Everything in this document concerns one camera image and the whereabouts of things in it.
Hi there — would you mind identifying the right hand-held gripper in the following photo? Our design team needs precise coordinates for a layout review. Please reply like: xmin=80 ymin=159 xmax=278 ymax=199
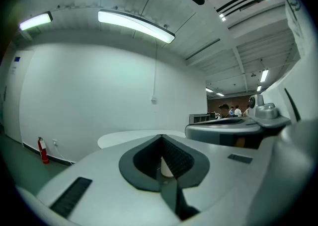
xmin=185 ymin=57 xmax=316 ymax=150

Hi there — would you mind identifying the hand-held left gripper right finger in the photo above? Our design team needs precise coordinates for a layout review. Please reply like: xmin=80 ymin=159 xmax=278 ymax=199
xmin=161 ymin=135 xmax=271 ymax=212

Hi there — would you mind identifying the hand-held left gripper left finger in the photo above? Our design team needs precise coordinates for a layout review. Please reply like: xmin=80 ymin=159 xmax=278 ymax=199
xmin=37 ymin=135 xmax=181 ymax=226

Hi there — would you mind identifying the grey shelf unit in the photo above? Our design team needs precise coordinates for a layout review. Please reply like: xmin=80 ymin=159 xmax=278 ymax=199
xmin=189 ymin=113 xmax=211 ymax=124

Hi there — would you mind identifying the red fire extinguisher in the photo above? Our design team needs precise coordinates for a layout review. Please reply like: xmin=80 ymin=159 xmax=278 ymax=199
xmin=37 ymin=136 xmax=50 ymax=165

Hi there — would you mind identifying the white door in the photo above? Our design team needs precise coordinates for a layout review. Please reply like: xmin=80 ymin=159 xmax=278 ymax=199
xmin=3 ymin=50 xmax=34 ymax=144

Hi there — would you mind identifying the long ceiling light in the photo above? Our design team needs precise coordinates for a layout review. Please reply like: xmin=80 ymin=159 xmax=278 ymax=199
xmin=97 ymin=8 xmax=176 ymax=45
xmin=19 ymin=11 xmax=54 ymax=31

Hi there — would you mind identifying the person's light grey shirt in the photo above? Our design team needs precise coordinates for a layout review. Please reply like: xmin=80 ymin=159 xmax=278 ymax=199
xmin=283 ymin=0 xmax=307 ymax=58

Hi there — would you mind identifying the white socket cable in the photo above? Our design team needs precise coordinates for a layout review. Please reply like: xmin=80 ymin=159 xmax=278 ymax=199
xmin=56 ymin=145 xmax=76 ymax=165

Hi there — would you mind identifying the white wall cable conduit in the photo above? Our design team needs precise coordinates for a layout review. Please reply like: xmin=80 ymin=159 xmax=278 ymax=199
xmin=152 ymin=40 xmax=159 ymax=96

